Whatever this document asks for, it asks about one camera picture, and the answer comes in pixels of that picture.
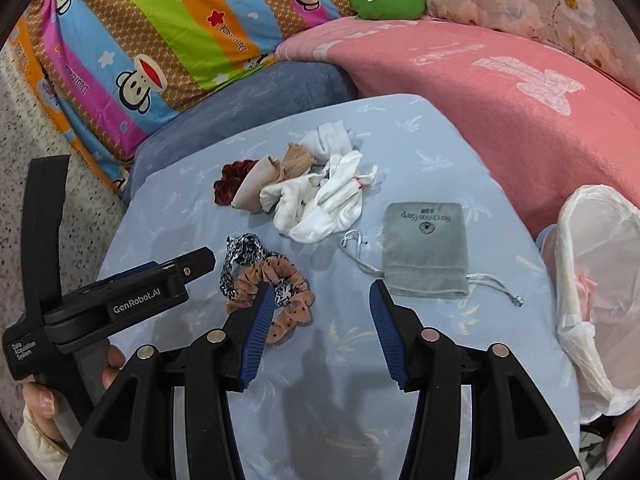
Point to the beige sock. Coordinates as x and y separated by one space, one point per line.
269 170

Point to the dark red velvet scrunchie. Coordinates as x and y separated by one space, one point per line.
232 176

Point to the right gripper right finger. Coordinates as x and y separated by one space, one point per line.
514 435

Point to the blue-grey velvet pillow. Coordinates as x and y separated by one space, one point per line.
277 91

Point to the light blue-white sock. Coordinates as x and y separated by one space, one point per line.
331 138

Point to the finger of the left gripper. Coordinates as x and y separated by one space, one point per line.
137 269
192 265

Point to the pink blanket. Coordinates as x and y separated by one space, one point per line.
543 122

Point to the grey floral bedsheet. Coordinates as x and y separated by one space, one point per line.
595 31

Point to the brown dotted scrunchie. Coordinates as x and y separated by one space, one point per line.
293 300

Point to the person's left hand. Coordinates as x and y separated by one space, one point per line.
44 406

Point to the white crumpled sock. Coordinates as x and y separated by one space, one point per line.
289 198

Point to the black white patterned scrunchie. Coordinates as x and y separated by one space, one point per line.
247 265

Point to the white sock red mark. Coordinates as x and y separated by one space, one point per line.
330 202

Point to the grey drawstring pouch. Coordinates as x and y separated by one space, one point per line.
425 253

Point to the white plastic trash bag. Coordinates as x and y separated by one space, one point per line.
592 256

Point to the colourful monkey striped quilt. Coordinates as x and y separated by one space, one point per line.
110 73

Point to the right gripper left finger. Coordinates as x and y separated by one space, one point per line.
130 434

